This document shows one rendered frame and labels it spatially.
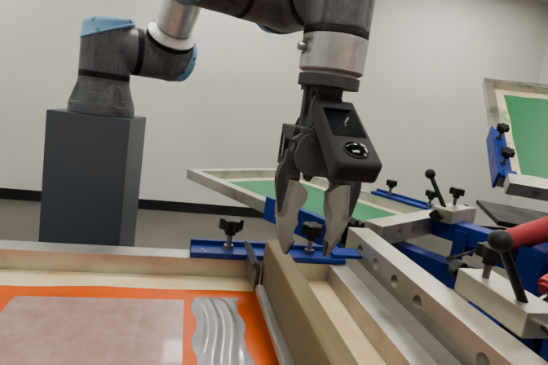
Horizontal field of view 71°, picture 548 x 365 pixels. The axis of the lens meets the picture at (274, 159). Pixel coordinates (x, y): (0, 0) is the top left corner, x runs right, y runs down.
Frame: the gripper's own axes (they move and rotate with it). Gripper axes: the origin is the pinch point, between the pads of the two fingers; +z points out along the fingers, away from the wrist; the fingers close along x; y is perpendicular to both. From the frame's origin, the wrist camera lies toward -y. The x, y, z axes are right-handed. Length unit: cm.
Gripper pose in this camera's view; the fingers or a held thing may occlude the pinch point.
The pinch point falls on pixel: (308, 246)
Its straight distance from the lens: 47.0
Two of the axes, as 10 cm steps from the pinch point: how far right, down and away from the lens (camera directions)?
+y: -2.1, -1.6, 9.6
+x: -9.7, -1.1, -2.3
